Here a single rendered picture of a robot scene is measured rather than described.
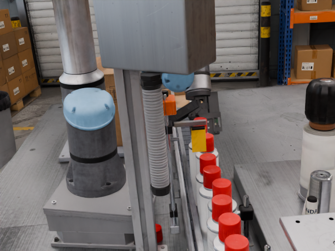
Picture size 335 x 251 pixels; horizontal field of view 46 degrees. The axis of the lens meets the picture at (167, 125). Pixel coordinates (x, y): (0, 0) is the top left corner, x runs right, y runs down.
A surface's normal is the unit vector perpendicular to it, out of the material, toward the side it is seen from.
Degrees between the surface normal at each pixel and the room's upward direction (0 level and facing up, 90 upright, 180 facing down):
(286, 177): 0
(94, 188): 76
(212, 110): 60
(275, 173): 0
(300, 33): 90
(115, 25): 90
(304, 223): 0
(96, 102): 12
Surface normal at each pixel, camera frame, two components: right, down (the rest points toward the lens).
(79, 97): 0.03, -0.85
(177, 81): 0.27, 0.40
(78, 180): -0.40, 0.10
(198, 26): 0.84, 0.14
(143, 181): 0.04, 0.37
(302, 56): -0.20, 0.37
